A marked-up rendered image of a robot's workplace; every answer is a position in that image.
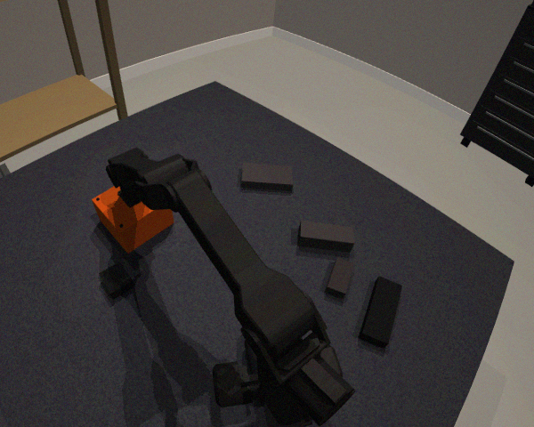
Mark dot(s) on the dark grey switch panel with green rocker switches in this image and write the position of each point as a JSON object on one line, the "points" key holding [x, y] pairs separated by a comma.
{"points": [[252, 362]]}

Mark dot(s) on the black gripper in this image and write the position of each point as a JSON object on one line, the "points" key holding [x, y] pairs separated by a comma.
{"points": [[234, 386]]}

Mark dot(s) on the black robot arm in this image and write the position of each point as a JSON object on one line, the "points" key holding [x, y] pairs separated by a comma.
{"points": [[273, 312]]}

